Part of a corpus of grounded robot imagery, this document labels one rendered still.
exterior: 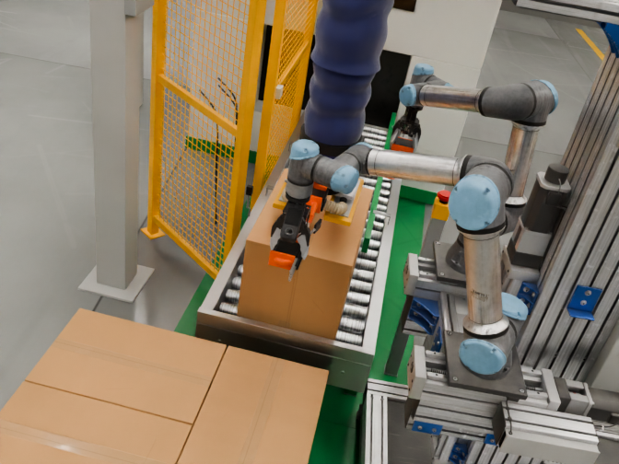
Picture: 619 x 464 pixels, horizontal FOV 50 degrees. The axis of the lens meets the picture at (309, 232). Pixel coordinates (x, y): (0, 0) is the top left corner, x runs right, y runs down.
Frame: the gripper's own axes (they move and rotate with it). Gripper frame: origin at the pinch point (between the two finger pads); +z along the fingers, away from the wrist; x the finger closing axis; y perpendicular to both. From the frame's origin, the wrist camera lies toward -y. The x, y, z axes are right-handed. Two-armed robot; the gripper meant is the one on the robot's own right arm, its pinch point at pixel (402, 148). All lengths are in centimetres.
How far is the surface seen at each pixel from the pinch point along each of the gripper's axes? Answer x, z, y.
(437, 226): 22.9, 30.1, 1.5
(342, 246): -13, 26, 41
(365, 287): 0, 66, 8
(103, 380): -81, 68, 97
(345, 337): -3, 66, 44
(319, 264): -20, 29, 52
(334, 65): -29, -41, 41
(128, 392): -71, 68, 99
